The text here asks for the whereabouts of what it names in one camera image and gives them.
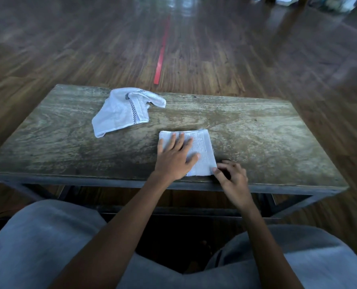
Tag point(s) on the person's left middle finger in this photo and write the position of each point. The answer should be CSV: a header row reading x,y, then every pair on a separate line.
x,y
179,141

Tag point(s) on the person's right hand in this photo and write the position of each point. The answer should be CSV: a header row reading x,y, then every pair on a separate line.
x,y
237,185

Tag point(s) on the white cloth with checkered trim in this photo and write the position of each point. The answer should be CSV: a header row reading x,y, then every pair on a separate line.
x,y
121,111

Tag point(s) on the wooden table with metal frame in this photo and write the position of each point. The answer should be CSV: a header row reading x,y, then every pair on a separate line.
x,y
256,141

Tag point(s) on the person's grey trousers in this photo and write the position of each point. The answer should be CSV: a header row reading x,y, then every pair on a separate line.
x,y
40,246

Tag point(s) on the person's left hand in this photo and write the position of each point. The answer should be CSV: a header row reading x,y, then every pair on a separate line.
x,y
171,164

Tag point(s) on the person's left forearm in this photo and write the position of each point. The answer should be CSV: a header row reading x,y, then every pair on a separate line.
x,y
112,237

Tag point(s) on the person's right forearm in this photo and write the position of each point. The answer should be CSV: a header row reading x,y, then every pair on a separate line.
x,y
268,252

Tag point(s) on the person's left little finger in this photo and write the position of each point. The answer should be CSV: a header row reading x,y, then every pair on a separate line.
x,y
160,146

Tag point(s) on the white towel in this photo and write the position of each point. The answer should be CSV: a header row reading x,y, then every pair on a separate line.
x,y
204,147

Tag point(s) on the person's right thumb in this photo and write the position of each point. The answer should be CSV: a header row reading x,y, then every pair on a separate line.
x,y
219,175

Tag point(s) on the person's left thumb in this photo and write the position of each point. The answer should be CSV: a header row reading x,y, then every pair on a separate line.
x,y
193,161

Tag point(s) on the red tape strip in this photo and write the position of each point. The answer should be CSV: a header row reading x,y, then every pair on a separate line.
x,y
162,52

